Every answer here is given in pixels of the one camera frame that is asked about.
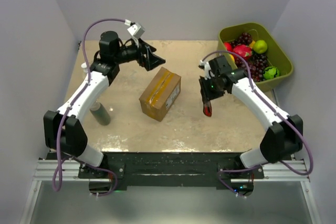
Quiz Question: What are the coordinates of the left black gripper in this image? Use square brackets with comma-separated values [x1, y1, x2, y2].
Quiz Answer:
[114, 36, 165, 71]

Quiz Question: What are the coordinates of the red black utility knife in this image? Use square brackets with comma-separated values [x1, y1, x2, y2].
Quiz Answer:
[203, 101, 212, 117]

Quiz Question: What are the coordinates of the brown cardboard express box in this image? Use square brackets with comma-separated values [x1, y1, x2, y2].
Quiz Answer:
[139, 67, 181, 122]

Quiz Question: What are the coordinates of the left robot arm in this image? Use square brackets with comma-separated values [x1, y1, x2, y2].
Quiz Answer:
[43, 31, 165, 178]

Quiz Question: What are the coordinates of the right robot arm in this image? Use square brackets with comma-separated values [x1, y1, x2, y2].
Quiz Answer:
[199, 69, 303, 178]

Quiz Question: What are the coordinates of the orange fruit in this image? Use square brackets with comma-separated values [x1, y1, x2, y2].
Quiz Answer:
[229, 54, 235, 63]

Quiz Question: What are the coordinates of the red apple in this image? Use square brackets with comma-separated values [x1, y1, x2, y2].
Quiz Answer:
[223, 42, 233, 52]

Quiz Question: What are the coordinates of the pink dragon fruit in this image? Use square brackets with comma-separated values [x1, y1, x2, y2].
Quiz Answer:
[233, 44, 253, 60]

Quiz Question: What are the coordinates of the purple grape bunch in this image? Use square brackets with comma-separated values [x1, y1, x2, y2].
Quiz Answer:
[245, 52, 269, 82]

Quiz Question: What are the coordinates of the green striped melon ball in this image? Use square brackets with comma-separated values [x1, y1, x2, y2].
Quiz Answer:
[263, 66, 280, 80]

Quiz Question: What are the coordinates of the cream pump soap bottle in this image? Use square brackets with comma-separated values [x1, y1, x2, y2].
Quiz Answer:
[81, 62, 88, 77]

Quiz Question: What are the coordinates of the yellow fruit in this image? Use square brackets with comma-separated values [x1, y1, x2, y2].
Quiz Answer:
[249, 40, 256, 49]

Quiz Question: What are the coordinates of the dark grape bunch top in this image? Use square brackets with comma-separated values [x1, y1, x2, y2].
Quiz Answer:
[230, 33, 253, 48]

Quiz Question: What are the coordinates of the green apple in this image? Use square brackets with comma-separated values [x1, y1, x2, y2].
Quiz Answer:
[253, 40, 268, 54]

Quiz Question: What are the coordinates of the grey cylindrical bottle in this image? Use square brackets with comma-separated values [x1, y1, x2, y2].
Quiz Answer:
[90, 101, 111, 126]

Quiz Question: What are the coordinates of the green plastic basket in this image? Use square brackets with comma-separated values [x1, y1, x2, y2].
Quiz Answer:
[217, 23, 293, 91]

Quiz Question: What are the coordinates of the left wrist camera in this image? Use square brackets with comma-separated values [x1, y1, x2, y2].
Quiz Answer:
[127, 23, 145, 39]

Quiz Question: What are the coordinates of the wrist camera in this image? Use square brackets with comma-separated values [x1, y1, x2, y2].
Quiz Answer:
[127, 23, 145, 39]
[198, 56, 226, 80]

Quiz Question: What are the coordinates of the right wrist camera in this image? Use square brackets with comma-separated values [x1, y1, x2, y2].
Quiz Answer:
[198, 56, 226, 80]

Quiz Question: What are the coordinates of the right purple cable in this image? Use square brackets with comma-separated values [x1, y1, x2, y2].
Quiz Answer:
[202, 50, 314, 176]

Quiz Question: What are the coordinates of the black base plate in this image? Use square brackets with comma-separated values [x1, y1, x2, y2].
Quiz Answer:
[47, 152, 264, 190]

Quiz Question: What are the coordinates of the aluminium rail frame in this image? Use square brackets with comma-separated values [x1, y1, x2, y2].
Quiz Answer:
[33, 160, 310, 183]

